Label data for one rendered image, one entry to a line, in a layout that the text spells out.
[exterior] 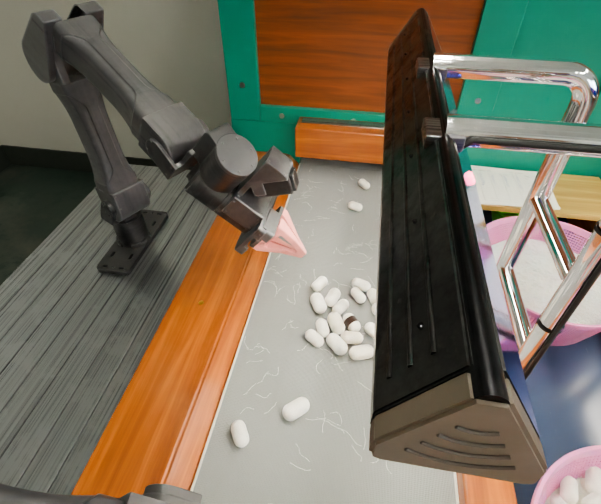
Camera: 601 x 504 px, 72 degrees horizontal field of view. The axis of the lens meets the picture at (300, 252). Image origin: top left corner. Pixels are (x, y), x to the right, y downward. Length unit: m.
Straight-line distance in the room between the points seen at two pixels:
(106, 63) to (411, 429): 0.59
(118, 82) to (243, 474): 0.52
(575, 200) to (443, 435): 0.83
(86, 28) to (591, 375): 0.91
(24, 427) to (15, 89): 2.12
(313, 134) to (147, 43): 1.35
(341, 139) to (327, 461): 0.62
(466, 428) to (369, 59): 0.80
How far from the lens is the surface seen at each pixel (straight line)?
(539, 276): 0.84
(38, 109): 2.64
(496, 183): 0.97
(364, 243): 0.79
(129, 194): 0.84
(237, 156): 0.53
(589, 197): 1.02
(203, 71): 2.07
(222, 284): 0.68
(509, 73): 0.50
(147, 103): 0.63
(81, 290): 0.90
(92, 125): 0.80
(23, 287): 0.96
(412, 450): 0.22
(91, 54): 0.68
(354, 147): 0.92
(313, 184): 0.94
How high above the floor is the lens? 1.26
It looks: 43 degrees down
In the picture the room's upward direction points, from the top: straight up
